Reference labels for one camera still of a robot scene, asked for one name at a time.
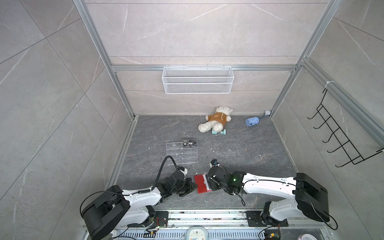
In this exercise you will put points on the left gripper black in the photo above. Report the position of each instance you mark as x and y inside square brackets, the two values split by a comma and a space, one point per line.
[190, 183]

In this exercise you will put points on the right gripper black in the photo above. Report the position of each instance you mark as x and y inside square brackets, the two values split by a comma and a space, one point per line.
[211, 183]

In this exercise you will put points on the red leather card holder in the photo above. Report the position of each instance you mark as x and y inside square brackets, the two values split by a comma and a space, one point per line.
[203, 183]

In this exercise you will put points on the clear acrylic organizer tray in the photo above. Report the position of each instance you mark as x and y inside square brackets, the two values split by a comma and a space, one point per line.
[182, 155]

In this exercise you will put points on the black VIP credit card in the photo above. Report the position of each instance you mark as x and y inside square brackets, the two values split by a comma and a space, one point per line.
[189, 144]

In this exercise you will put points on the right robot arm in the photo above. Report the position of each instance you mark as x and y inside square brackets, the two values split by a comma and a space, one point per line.
[301, 196]

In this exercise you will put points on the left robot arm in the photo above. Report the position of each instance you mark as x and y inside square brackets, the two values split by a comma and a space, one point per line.
[114, 206]

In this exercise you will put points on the white round timer device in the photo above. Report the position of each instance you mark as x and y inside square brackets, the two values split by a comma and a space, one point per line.
[197, 233]

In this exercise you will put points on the white teddy bear orange shirt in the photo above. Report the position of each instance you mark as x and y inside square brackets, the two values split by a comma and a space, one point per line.
[216, 121]

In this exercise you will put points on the blue cylindrical cup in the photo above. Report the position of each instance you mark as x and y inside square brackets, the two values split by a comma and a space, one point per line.
[252, 121]

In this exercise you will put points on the pink white round object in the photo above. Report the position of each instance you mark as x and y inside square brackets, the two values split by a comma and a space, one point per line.
[307, 237]

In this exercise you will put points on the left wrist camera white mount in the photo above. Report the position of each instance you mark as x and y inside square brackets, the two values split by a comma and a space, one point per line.
[183, 170]

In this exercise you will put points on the aluminium front rail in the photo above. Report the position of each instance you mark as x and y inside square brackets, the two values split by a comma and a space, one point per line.
[208, 218]

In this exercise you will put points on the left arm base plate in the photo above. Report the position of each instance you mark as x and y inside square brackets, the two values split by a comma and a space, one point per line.
[158, 219]

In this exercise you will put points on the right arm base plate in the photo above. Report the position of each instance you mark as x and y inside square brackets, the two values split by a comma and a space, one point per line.
[256, 219]

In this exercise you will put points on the white wire mesh basket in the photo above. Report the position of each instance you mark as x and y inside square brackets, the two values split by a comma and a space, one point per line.
[197, 80]

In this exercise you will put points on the black wire hook rack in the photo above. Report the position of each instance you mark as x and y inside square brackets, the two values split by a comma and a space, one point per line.
[336, 132]

